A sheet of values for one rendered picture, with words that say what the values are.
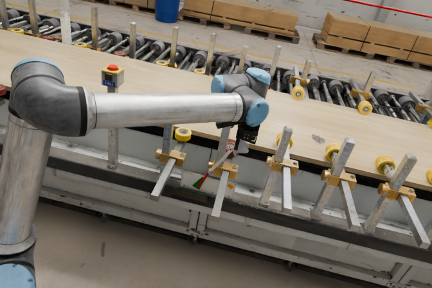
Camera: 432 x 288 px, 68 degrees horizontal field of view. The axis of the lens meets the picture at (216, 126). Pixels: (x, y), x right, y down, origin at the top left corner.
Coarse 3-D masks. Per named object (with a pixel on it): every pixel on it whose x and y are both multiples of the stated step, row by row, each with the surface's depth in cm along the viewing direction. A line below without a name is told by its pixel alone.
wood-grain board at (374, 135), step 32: (0, 32) 228; (0, 64) 187; (64, 64) 201; (96, 64) 209; (128, 64) 217; (288, 96) 216; (192, 128) 162; (320, 128) 185; (352, 128) 192; (384, 128) 199; (416, 128) 207; (320, 160) 157; (352, 160) 161
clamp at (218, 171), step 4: (208, 164) 145; (212, 164) 145; (224, 164) 146; (228, 164) 147; (232, 164) 147; (216, 168) 144; (220, 168) 144; (224, 168) 144; (228, 168) 144; (232, 168) 144; (216, 172) 145; (220, 172) 145; (232, 172) 144; (236, 172) 143; (228, 176) 145; (232, 176) 145
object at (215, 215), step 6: (228, 156) 154; (228, 162) 150; (222, 174) 141; (228, 174) 142; (222, 180) 138; (222, 186) 135; (222, 192) 132; (216, 198) 128; (222, 198) 129; (216, 204) 125; (216, 210) 123; (216, 216) 120
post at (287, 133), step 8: (288, 128) 130; (288, 136) 131; (280, 144) 133; (288, 144) 132; (280, 152) 135; (280, 160) 137; (272, 176) 142; (272, 184) 144; (264, 192) 147; (264, 200) 150
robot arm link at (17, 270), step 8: (0, 264) 92; (8, 264) 90; (16, 264) 93; (24, 264) 95; (0, 272) 88; (8, 272) 89; (16, 272) 89; (24, 272) 90; (32, 272) 96; (0, 280) 87; (8, 280) 87; (16, 280) 87; (24, 280) 88; (32, 280) 89
